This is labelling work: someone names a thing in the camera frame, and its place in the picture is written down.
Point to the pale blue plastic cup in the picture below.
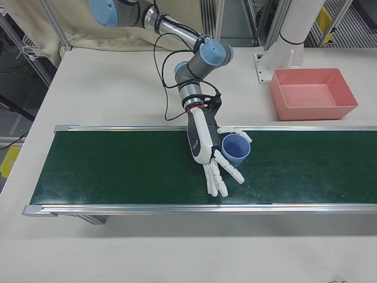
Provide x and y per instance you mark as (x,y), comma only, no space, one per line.
(235,150)

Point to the white mounting bracket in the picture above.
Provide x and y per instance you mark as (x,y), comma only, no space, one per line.
(277,65)

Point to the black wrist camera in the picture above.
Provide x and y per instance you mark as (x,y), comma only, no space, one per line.
(215,103)

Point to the green conveyor belt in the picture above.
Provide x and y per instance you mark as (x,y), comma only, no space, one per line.
(117,165)

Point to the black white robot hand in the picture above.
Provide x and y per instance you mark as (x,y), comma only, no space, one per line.
(200,138)

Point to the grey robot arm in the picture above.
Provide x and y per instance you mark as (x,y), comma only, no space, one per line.
(206,63)

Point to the pink plastic box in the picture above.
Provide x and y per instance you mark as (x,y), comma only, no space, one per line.
(309,94)

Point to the white cylindrical column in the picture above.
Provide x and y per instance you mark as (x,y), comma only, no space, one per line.
(300,20)

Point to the aluminium frame strut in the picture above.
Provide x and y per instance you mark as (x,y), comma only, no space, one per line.
(59,29)
(272,26)

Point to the yellow floor sign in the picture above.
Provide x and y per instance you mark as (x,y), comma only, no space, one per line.
(10,162)

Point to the yellow warning marker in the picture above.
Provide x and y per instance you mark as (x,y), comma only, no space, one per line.
(324,16)

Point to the beige cloth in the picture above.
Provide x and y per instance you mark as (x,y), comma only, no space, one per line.
(103,38)

